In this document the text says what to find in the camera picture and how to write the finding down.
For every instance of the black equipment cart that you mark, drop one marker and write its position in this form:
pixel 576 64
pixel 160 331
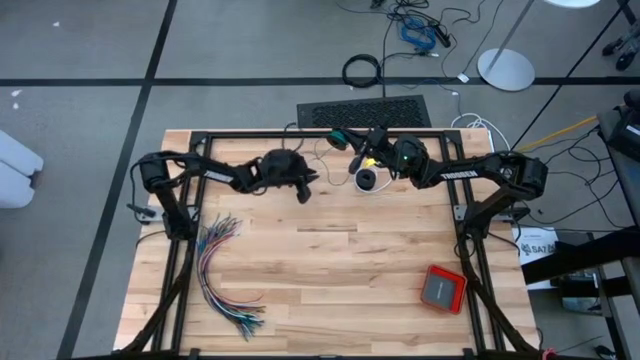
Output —
pixel 627 135

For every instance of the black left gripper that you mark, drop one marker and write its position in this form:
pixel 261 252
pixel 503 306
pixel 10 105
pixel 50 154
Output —
pixel 282 170

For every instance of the red tray with grey inside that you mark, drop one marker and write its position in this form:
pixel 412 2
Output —
pixel 442 290

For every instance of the black power strip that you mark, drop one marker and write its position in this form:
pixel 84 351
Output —
pixel 442 36

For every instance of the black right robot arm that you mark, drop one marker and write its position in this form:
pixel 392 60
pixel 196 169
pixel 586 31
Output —
pixel 465 175

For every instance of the white paper sign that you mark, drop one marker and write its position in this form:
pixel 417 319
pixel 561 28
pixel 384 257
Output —
pixel 535 247

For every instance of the grey metal mounting plate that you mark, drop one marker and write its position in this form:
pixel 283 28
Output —
pixel 461 212

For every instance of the thin black pole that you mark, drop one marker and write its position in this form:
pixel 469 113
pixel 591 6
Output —
pixel 562 80

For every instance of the black metal stand beam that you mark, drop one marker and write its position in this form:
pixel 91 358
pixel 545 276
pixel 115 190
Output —
pixel 575 255

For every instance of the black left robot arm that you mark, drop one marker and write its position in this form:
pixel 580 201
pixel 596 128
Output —
pixel 215 175

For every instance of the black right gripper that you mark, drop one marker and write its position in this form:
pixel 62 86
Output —
pixel 382 147

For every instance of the white plastic furniture piece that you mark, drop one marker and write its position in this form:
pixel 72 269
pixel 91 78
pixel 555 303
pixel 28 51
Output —
pixel 15 170

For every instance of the white lamp base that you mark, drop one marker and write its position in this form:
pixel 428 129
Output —
pixel 505 70

